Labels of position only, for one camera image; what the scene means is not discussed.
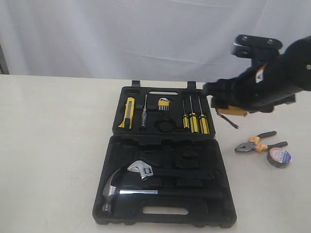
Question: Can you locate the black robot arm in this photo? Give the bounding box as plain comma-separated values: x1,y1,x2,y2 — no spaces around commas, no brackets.
203,34,311,116

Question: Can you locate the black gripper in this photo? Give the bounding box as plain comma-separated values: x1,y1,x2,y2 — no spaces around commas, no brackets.
203,63,296,113

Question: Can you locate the combination pliers orange black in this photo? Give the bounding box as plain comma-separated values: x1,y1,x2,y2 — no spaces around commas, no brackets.
234,131,288,153

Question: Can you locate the clear voltage tester screwdriver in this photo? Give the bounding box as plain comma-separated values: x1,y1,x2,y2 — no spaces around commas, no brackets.
140,94,147,129

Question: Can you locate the hex key set yellow holder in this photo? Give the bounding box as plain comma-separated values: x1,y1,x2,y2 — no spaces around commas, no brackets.
158,98,171,111

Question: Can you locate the yellow tape measure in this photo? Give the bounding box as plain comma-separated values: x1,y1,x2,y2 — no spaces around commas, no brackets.
215,106,248,129

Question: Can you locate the claw hammer black handle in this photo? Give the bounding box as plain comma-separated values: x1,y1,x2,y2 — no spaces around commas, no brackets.
102,169,223,215

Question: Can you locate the black plastic tool case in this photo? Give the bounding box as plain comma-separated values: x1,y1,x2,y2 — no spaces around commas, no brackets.
92,81,237,228

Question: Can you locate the white backdrop curtain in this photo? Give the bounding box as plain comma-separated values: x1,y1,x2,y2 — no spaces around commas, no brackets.
0,0,311,82

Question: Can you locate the yellow utility knife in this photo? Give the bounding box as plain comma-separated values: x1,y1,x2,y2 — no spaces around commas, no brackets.
118,97,135,129

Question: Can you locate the middle yellow black screwdriver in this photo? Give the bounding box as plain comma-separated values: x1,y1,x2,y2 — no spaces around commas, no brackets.
189,96,199,133

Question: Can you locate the small yellow black screwdriver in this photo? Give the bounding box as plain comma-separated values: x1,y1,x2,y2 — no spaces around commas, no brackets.
182,100,189,129

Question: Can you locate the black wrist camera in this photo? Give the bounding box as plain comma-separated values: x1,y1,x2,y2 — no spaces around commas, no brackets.
231,34,283,61

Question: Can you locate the adjustable wrench black handle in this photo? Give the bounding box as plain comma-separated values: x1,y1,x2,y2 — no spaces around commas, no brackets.
127,160,214,180

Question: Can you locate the right yellow black screwdriver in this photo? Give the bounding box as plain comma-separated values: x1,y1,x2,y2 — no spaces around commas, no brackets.
198,97,210,134

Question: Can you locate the black electrical tape roll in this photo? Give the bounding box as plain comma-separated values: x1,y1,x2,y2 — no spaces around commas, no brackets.
266,148,292,168

